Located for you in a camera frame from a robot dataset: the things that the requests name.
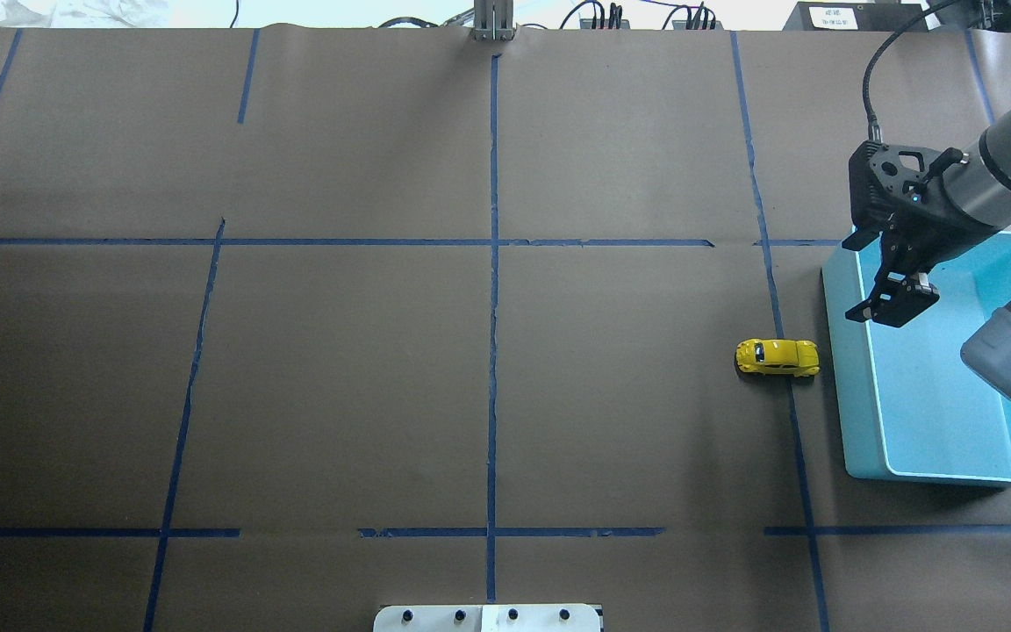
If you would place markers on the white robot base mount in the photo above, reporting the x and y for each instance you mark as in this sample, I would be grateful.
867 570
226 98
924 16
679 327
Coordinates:
490 617

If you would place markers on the light blue plastic bin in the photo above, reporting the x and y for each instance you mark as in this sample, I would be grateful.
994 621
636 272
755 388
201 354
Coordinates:
909 408

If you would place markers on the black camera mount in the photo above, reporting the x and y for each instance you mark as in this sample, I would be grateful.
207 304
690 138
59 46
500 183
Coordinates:
895 188

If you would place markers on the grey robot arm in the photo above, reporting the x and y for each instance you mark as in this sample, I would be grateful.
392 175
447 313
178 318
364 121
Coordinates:
982 189

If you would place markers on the aluminium frame post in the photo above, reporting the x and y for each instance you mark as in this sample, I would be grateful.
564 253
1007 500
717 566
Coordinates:
493 20

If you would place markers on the black box with label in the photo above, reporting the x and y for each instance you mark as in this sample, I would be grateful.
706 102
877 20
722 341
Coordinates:
853 16

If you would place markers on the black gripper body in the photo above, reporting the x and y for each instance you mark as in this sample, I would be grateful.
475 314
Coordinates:
934 226

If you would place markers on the crumpled white cloth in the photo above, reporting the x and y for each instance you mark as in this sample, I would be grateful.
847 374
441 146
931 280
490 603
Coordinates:
85 14

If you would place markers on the yellow beetle toy car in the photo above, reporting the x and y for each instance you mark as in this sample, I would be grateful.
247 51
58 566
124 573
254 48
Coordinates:
778 357

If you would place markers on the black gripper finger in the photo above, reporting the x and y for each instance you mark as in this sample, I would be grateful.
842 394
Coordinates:
878 303
898 301

